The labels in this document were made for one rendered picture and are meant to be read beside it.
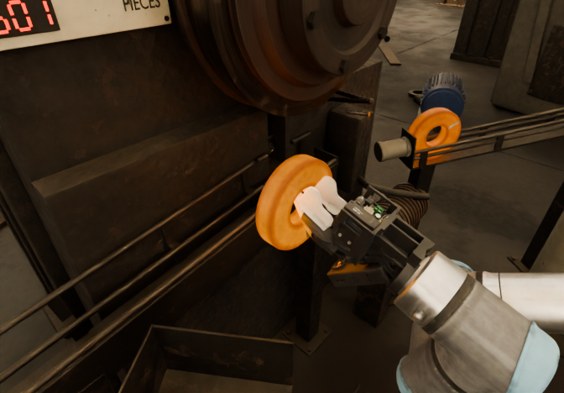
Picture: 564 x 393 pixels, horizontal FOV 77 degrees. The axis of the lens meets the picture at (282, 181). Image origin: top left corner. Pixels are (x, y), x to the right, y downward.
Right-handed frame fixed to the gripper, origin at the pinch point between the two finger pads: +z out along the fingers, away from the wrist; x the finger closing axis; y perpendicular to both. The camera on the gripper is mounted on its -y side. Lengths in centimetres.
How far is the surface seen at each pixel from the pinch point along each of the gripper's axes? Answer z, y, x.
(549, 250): -48, -36, -79
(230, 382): -10.1, -21.3, 19.9
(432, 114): 0, -8, -61
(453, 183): -11, -87, -158
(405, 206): -9, -32, -51
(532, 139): -24, -13, -90
